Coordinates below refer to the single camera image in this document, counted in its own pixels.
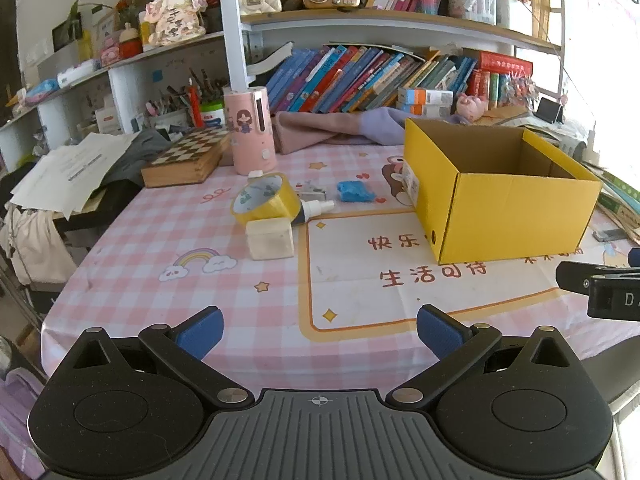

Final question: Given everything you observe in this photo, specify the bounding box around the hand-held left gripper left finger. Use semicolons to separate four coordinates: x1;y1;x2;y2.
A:
64;306;256;410

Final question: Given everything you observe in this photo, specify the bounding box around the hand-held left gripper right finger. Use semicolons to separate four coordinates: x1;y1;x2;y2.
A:
385;305;584;410

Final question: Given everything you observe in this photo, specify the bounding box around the yellow cardboard box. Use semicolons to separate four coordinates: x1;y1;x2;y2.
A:
402;117;603;266

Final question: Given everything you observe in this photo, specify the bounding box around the cream rectangular block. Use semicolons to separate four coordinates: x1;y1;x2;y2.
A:
245;217;296;261

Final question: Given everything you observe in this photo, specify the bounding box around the yellow tape roll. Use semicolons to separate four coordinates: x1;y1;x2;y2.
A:
230;172;302;227

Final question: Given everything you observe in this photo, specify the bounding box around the blue plastic cover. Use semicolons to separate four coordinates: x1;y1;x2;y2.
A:
336;180;376;204

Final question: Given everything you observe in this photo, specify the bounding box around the small spray bottle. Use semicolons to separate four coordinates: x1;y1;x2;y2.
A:
292;199;335;226

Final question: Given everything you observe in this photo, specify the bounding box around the white container with pens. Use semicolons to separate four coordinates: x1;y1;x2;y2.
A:
447;0;497;26

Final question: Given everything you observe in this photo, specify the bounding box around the pink checked tablecloth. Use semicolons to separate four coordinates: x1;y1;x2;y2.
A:
42;137;640;411

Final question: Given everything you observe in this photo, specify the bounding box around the black phone stand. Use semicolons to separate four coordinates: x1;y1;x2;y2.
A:
535;97;564;123

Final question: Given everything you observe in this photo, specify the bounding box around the wooden chessboard box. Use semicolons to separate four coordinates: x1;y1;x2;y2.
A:
141;126;232;188

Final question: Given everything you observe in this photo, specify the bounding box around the brown cardboard sheet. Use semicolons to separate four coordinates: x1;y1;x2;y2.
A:
475;105;532;127

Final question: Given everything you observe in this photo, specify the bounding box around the grey cloth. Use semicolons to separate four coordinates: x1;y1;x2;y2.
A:
102;129;172;186

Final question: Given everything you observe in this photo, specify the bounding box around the white hanging garment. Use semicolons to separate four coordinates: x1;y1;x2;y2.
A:
0;205;77;287

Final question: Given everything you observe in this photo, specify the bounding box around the pink pig toy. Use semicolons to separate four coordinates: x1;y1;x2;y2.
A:
456;94;488;123

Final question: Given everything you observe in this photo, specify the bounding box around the pink cylindrical holder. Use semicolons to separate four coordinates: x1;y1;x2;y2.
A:
223;87;277;176

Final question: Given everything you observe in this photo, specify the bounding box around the stack of white papers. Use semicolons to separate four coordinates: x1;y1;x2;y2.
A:
10;132;146;221

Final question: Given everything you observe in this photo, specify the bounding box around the white jar with green lid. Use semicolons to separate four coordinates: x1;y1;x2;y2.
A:
200;102;226;130

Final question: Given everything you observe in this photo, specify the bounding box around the orange and white small box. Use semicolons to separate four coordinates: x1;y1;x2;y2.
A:
398;87;453;107
400;104;451;119

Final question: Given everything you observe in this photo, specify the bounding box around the red boxed dictionary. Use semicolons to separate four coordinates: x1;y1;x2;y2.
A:
477;51;535;78

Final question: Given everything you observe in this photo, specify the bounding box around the pen holder with pens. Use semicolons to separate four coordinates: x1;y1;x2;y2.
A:
145;85;191;131

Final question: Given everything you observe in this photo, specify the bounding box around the pink and purple cloth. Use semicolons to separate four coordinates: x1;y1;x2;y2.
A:
272;107;466;156

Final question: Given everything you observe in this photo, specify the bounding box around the row of leaning books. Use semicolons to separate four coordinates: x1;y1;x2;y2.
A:
265;45;478;113

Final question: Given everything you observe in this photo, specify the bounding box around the red and white doll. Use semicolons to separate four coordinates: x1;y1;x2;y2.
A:
118;22;144;59

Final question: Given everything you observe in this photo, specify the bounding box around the white bookshelf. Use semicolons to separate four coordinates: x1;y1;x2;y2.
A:
0;0;566;171

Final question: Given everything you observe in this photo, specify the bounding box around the pink and white figurine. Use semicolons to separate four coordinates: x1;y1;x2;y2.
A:
145;0;207;47

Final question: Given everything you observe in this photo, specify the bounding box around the black picture frame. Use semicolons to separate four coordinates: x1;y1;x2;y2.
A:
52;19;84;54

